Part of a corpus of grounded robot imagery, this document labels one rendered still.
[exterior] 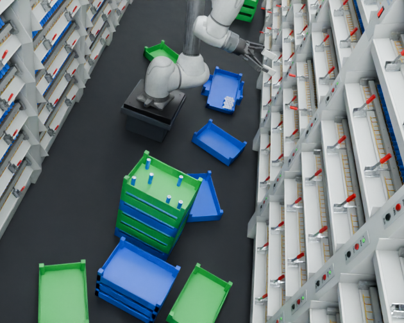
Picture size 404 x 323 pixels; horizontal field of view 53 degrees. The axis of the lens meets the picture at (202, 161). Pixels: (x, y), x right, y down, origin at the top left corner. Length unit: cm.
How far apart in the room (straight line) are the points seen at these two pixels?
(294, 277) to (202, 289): 61
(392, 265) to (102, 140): 190
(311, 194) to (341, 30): 73
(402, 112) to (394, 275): 43
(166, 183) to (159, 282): 45
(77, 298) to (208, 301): 61
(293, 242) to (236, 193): 85
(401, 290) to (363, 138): 51
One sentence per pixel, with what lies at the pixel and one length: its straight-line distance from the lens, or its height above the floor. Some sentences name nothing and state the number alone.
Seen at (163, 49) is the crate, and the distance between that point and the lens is 341.
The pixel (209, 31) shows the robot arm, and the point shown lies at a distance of 188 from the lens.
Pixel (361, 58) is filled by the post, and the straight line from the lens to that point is 156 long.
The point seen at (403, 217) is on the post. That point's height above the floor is 123.
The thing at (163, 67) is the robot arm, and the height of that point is 49.
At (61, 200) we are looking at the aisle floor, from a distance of 230.
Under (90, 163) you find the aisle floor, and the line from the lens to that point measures 245.
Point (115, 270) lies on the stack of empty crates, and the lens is 191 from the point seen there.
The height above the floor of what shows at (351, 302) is 93.
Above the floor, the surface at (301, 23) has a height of 75.
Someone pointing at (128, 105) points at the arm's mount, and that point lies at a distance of 249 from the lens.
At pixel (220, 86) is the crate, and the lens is 305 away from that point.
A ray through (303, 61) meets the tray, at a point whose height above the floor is 75.
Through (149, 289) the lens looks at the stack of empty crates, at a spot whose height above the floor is 16.
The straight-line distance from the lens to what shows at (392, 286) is 108.
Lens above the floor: 188
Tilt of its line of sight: 47 degrees down
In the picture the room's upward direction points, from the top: 21 degrees clockwise
